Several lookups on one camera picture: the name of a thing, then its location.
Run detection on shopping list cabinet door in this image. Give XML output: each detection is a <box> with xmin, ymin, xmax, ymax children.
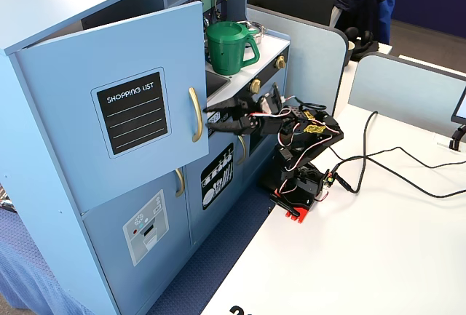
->
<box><xmin>14</xmin><ymin>1</ymin><xmax>210</xmax><ymax>214</ymax></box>

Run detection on light blue desk divider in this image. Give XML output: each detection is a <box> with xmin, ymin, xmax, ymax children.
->
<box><xmin>245</xmin><ymin>4</ymin><xmax>347</xmax><ymax>129</ymax></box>
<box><xmin>347</xmin><ymin>52</ymin><xmax>466</xmax><ymax>145</ymax></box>

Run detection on black monitor stand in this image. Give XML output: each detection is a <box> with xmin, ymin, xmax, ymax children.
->
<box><xmin>448</xmin><ymin>124</ymin><xmax>466</xmax><ymax>151</ymax></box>

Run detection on ice dispenser print door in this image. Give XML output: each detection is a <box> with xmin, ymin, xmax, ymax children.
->
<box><xmin>80</xmin><ymin>164</ymin><xmax>193</xmax><ymax>314</ymax></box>

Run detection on gold dishwasher door handle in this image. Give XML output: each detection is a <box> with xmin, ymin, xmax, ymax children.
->
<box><xmin>236</xmin><ymin>135</ymin><xmax>248</xmax><ymax>166</ymax></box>

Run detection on blue office chair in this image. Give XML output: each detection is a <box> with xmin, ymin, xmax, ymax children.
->
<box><xmin>376</xmin><ymin>0</ymin><xmax>396</xmax><ymax>46</ymax></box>

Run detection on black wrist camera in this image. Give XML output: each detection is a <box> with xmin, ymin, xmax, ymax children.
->
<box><xmin>260</xmin><ymin>84</ymin><xmax>283</xmax><ymax>112</ymax></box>

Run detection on blue toy kitchen cabinet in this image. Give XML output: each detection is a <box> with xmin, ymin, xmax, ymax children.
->
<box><xmin>0</xmin><ymin>0</ymin><xmax>292</xmax><ymax>315</ymax></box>

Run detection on gold dispenser door handle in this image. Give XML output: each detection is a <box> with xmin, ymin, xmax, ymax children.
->
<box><xmin>174</xmin><ymin>168</ymin><xmax>186</xmax><ymax>199</ymax></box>

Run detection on red arm base clamp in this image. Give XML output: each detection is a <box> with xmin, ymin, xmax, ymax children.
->
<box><xmin>269</xmin><ymin>187</ymin><xmax>314</xmax><ymax>224</ymax></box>

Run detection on green plastic jug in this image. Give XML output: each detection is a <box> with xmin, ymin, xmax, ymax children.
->
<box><xmin>206</xmin><ymin>20</ymin><xmax>261</xmax><ymax>76</ymax></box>

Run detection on black sink basin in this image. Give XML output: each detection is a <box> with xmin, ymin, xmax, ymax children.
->
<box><xmin>205</xmin><ymin>71</ymin><xmax>232</xmax><ymax>100</ymax></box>

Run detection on black headphones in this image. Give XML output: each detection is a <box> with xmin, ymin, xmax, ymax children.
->
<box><xmin>344</xmin><ymin>26</ymin><xmax>379</xmax><ymax>62</ymax></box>

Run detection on blue oven door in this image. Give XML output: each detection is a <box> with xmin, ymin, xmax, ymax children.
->
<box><xmin>244</xmin><ymin>74</ymin><xmax>288</xmax><ymax>165</ymax></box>

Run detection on monitor with lit screen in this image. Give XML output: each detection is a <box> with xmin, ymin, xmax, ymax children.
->
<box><xmin>450</xmin><ymin>85</ymin><xmax>466</xmax><ymax>127</ymax></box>

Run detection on gold shopping list door handle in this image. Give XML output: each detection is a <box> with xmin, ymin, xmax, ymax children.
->
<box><xmin>188</xmin><ymin>87</ymin><xmax>204</xmax><ymax>144</ymax></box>

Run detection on silver toy pot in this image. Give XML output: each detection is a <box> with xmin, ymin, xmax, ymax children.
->
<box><xmin>238</xmin><ymin>20</ymin><xmax>266</xmax><ymax>46</ymax></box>

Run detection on black cable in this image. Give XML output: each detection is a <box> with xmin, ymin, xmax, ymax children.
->
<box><xmin>329</xmin><ymin>146</ymin><xmax>466</xmax><ymax>170</ymax></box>
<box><xmin>334</xmin><ymin>110</ymin><xmax>379</xmax><ymax>195</ymax></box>
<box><xmin>362</xmin><ymin>154</ymin><xmax>466</xmax><ymax>199</ymax></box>

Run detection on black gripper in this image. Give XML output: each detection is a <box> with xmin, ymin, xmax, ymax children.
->
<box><xmin>202</xmin><ymin>95</ymin><xmax>281</xmax><ymax>136</ymax></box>

